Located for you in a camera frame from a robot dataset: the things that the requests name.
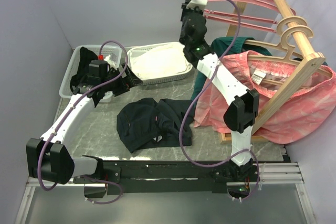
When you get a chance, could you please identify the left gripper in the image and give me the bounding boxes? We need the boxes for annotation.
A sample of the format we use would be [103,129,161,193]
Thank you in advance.
[101,63,143,97]

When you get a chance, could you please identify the pink hanger front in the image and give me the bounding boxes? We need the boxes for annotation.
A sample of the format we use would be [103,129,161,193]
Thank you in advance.
[203,9,278,33]

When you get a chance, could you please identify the dark navy shorts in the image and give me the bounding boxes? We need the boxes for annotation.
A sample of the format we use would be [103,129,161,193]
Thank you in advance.
[117,98,192,153]

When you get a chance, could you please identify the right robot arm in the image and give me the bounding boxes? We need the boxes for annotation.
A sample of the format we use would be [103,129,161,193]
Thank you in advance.
[180,0,259,182]

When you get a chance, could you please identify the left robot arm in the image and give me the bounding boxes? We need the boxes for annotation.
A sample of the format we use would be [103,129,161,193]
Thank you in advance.
[26,60,143,184]

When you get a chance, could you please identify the green shorts on rack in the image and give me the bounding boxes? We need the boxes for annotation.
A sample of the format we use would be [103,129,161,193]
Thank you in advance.
[191,37,272,100]

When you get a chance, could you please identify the beige wooden hanger rear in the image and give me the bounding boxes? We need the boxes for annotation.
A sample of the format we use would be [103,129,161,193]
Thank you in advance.
[244,16,313,59]

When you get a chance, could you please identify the beige wooden hanger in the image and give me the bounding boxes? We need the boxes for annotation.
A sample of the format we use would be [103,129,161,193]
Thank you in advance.
[248,24,334,80]
[244,16,313,59]

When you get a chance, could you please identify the beige wooden hanger front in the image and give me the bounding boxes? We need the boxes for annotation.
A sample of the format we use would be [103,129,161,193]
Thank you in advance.
[248,24,334,80]

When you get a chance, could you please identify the pink patterned shorts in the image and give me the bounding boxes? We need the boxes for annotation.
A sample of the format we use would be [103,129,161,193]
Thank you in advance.
[194,50,335,144]

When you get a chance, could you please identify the white plastic basket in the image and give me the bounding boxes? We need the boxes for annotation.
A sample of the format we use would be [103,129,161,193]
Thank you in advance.
[128,42,193,85]

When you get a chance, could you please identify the white cloth in basket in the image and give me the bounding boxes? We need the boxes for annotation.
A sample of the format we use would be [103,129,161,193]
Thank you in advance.
[129,42,190,80]

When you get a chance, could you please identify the grey plastic basket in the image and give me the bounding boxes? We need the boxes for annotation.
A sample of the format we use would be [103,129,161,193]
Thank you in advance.
[59,45,123,99]

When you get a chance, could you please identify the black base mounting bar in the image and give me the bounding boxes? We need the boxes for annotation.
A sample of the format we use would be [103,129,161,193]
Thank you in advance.
[73,161,259,198]

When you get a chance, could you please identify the wooden clothes rack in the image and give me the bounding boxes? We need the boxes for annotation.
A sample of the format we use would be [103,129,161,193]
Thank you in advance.
[233,0,332,133]

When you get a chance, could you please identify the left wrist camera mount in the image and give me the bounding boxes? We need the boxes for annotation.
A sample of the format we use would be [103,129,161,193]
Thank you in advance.
[98,54,121,70]

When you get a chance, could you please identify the black drawstring garment in basket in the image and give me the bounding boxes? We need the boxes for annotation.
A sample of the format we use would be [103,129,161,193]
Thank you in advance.
[70,47,98,92]

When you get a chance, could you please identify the aluminium frame rail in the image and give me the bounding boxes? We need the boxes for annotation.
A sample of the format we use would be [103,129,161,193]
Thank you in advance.
[15,162,316,223]

